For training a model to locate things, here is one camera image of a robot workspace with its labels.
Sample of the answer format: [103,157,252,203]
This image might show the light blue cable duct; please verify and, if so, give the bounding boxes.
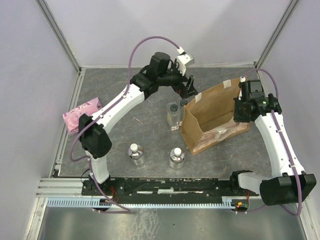
[47,194,246,209]

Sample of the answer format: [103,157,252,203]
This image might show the pink tissue pack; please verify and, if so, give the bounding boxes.
[62,97,102,135]

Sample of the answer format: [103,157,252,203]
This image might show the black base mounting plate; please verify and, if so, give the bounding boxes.
[81,176,260,205]

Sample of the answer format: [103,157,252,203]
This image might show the round clear bottle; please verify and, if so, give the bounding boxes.
[128,143,145,166]
[169,147,185,170]

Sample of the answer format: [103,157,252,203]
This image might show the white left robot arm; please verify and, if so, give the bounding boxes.
[78,52,198,195]

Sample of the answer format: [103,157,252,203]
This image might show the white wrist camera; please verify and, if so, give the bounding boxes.
[239,78,265,102]
[176,46,195,76]

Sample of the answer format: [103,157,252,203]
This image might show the round clear bottle right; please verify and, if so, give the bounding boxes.
[169,147,185,170]

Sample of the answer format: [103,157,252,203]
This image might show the square bottle front dark cap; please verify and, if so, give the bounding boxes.
[167,102,181,131]

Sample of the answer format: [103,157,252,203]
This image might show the aluminium frame rail front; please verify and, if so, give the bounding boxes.
[37,172,298,198]

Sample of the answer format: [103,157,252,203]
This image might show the brown canvas tote bag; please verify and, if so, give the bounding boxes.
[180,78,250,155]

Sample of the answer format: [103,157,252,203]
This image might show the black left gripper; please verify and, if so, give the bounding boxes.
[158,61,198,99]

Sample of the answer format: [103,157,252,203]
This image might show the round clear bottle left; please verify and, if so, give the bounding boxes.
[128,143,145,166]

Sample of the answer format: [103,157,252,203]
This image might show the square bottle dark cap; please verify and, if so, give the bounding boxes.
[167,102,181,131]
[179,99,188,121]

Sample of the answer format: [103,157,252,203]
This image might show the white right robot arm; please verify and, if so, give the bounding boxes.
[228,94,317,207]

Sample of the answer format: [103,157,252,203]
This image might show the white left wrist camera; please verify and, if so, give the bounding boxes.
[176,46,195,76]

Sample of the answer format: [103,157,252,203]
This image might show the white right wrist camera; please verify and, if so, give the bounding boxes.
[239,78,265,102]

